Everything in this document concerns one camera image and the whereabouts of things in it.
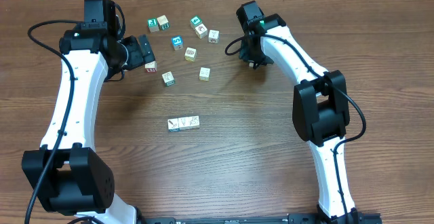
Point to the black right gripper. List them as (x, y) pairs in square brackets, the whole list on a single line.
[(246, 54)]

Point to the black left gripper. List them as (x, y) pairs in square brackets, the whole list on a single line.
[(137, 57)]

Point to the plain wooden block yellow edge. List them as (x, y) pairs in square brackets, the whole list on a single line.
[(213, 36)]

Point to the wooden block blue side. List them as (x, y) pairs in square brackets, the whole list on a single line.
[(173, 125)]

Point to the wooden letter A block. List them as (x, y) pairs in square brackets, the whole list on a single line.
[(184, 123)]

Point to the wooden block with drawing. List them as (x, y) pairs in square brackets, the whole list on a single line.
[(194, 122)]

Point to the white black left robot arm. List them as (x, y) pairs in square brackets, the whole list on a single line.
[(65, 172)]

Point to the wooden block red side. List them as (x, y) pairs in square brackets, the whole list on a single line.
[(151, 67)]

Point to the green letter block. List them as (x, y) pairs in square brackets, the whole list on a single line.
[(153, 25)]

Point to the wooden block dark green side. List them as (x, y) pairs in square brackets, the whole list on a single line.
[(163, 22)]

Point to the blue number five block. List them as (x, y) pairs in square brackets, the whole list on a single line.
[(177, 42)]

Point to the wooden block lower yellow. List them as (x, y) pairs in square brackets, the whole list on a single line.
[(204, 74)]

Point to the wooden block yellow pattern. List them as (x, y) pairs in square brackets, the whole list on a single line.
[(190, 54)]

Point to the wooden block beside four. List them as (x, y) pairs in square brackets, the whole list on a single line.
[(201, 31)]

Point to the green number four block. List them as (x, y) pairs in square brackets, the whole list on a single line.
[(195, 21)]

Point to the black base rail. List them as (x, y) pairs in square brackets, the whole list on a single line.
[(288, 219)]

